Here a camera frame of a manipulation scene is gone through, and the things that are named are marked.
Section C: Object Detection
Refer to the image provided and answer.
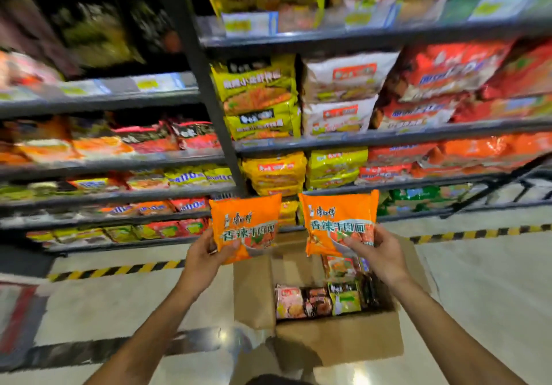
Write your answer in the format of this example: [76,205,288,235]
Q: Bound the person's left hand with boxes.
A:
[175,228,242,299]

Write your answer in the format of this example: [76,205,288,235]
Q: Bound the person's right hand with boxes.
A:
[344,224,413,289]

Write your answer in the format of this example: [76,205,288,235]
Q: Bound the orange instant noodle packet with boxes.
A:
[298,190,380,258]
[209,194,283,265]

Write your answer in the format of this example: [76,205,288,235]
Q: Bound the person's right forearm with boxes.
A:
[390,273,529,385]

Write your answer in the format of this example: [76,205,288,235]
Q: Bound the person's left forearm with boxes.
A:
[84,283,204,385]

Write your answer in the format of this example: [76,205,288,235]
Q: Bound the orange and green noodle packet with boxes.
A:
[323,254,361,281]

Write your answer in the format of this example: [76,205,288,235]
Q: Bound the black noodle packet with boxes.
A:
[357,272,381,310]

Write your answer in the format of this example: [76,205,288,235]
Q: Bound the dark brown noodle packet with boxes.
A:
[303,287,334,318]

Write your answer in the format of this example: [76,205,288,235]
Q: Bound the small stack of yellow bags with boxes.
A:
[279,200,301,227]

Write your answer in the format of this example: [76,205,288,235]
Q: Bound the pink noodle packet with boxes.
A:
[275,285,308,321]

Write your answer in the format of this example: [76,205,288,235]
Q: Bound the row of green noodle bags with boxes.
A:
[377,183,473,216]

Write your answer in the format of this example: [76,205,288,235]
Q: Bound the stack of yellow-green noodle bags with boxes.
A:
[306,147,369,190]

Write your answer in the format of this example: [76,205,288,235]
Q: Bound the row of orange-red snack bags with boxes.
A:
[98,197,213,218]

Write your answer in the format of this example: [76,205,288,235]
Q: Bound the stack of red noodle bags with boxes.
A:
[356,143,438,185]

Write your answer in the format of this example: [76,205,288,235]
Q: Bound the stack of yellow noodle bags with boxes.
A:
[241,153,308,197]

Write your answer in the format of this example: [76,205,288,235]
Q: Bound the brown cardboard box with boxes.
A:
[233,230,432,368]

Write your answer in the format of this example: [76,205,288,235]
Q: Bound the row of mixed small bags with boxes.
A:
[26,218,213,246]

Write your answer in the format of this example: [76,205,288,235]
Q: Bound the yellow-black hazard floor tape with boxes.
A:
[47,260,186,283]
[409,224,552,245]

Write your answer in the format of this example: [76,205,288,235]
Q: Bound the row of yellow-blue snack bags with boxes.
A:
[0,165,236,202]

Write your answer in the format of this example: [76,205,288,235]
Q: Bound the row of red-black snack bags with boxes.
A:
[111,118,221,155]

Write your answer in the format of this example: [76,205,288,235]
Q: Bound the pile of orange noodle bags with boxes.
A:
[412,132,552,179]

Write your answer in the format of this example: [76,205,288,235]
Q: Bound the white shelf price label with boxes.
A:
[344,6,398,28]
[60,80,111,97]
[221,11,279,37]
[131,73,187,93]
[469,0,532,21]

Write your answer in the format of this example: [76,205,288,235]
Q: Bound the pile of red noodle multipacks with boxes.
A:
[372,37,552,131]

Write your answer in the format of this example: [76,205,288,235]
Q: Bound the black metal shelving rack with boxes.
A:
[0,0,242,255]
[160,0,552,234]

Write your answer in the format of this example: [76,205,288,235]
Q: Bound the pile of orange snack bags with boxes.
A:
[0,116,135,165]

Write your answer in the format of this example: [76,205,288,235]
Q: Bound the row of dark snack bags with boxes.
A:
[0,0,184,80]

